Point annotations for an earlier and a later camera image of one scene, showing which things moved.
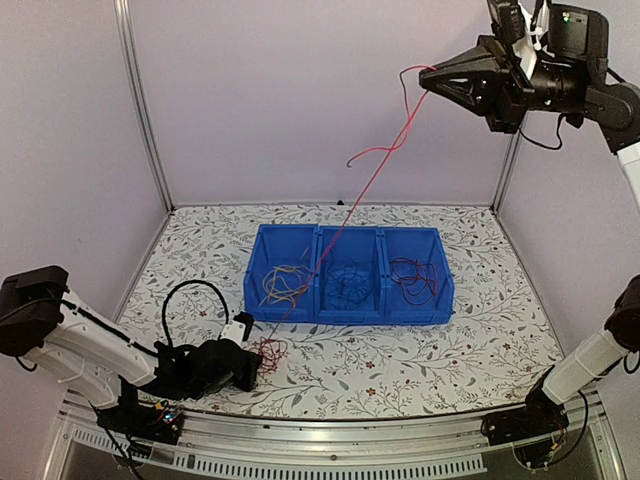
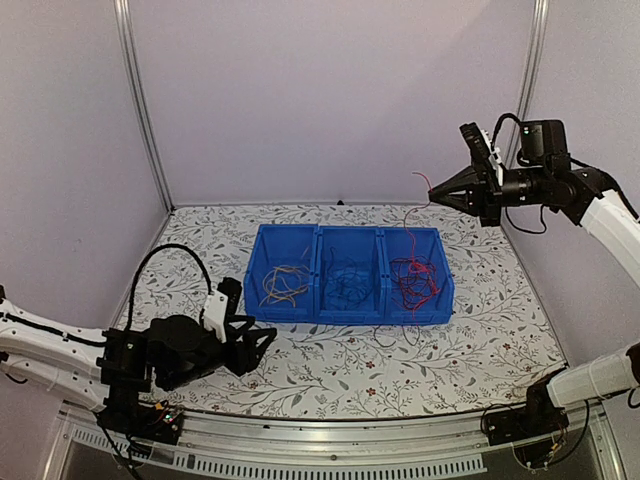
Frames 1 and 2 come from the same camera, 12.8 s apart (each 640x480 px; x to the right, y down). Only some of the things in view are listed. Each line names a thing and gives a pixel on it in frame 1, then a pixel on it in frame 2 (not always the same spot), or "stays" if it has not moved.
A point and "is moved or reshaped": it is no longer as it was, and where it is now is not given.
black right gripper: x=482 y=95 -> x=486 y=202
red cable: x=418 y=281 stays
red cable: x=272 y=354 is moved or reshaped
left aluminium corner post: x=136 y=95 stays
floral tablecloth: x=498 y=352 stays
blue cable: x=348 y=288 stays
